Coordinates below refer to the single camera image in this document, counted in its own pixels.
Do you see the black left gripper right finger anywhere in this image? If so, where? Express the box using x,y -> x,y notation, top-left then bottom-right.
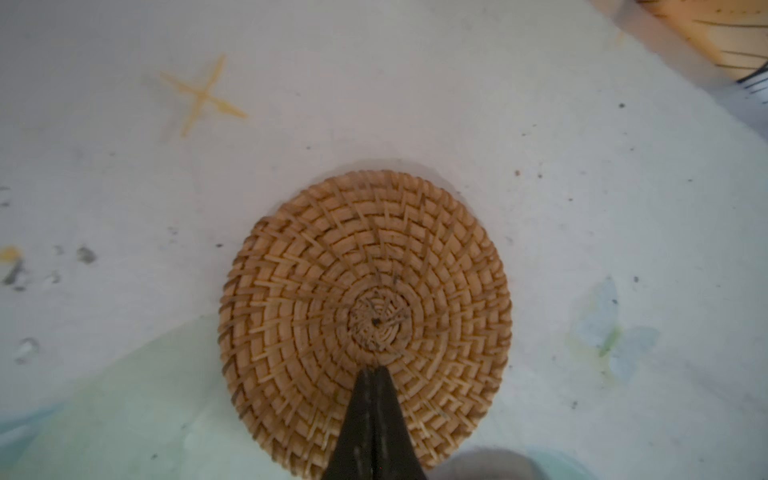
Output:
373,366 -> 426,480

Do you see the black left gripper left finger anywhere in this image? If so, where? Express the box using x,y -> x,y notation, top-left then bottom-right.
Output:
322,368 -> 374,480

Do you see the round woven rattan coaster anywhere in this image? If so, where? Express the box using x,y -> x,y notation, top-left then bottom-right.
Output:
218,170 -> 512,479

